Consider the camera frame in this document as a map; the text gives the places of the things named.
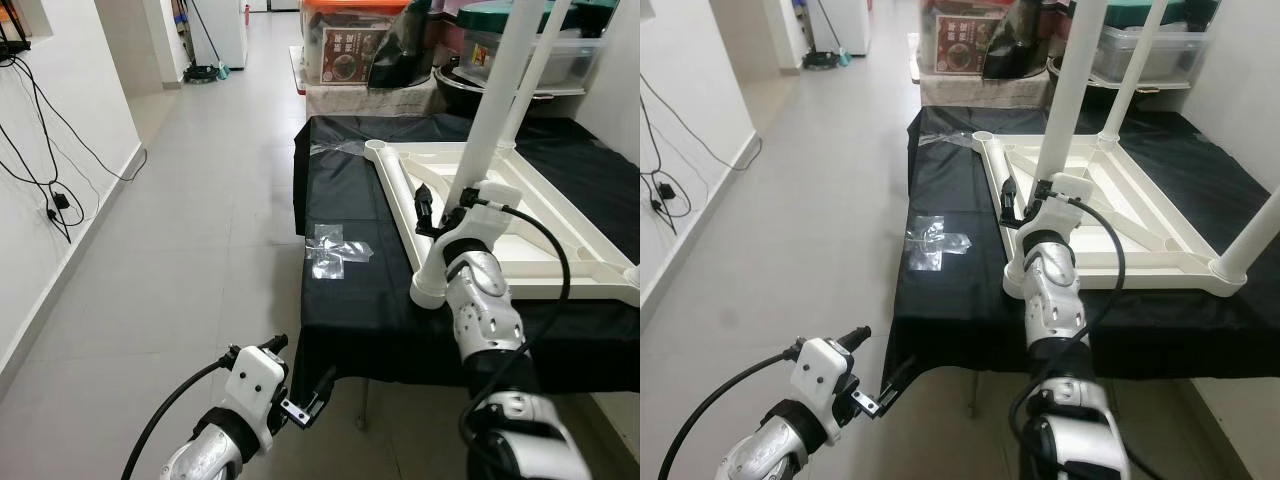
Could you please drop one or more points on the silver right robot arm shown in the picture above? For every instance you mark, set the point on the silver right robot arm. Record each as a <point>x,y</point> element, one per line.
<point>1055,290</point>
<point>485,300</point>

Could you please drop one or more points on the black tablecloth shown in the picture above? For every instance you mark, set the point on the black tablecloth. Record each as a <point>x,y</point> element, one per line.
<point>960,320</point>
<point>380,340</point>

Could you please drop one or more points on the clear plastic bag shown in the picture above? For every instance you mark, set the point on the clear plastic bag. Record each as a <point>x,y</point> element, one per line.
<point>335,250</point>
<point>945,140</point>
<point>935,240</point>
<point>335,148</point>

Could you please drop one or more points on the beige covered bench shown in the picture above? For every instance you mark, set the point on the beige covered bench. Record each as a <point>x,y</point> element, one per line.
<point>370,100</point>
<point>970,92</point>

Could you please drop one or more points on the black round basin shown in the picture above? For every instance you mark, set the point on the black round basin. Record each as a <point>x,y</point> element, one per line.
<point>460,95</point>
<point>1096,92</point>

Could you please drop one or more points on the cream plastic table top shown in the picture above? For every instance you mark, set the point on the cream plastic table top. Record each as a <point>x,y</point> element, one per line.
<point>1170,215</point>
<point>585,235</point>

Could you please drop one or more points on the black bag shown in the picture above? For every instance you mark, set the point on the black bag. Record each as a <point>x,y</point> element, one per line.
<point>1015,50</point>
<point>400,60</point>

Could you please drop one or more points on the orange lid storage box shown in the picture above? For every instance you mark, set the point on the orange lid storage box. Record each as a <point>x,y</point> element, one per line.
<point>965,45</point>
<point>345,50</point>

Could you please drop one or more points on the green lid storage box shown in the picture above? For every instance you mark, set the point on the green lid storage box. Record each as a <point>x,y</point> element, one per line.
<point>570,60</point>
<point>1180,55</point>

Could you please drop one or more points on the black mop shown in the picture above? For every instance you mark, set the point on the black mop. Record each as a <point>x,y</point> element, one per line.
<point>825,62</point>
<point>205,72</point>

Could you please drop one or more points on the white appliance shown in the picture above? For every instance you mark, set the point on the white appliance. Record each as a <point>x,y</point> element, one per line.
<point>222,30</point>
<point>845,25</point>

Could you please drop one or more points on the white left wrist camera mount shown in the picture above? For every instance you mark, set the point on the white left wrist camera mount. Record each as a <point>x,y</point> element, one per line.
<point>825,375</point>
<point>255,385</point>

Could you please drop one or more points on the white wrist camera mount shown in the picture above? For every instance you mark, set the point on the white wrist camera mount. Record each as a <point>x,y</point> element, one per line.
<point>495,195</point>
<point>255,385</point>
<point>825,375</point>
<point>1070,185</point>

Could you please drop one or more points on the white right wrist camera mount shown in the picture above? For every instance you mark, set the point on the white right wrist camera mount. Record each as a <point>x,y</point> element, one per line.
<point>1070,185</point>
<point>495,195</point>

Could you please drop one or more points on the dark wall shelf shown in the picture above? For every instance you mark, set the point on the dark wall shelf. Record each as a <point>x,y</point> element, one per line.
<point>10,45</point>

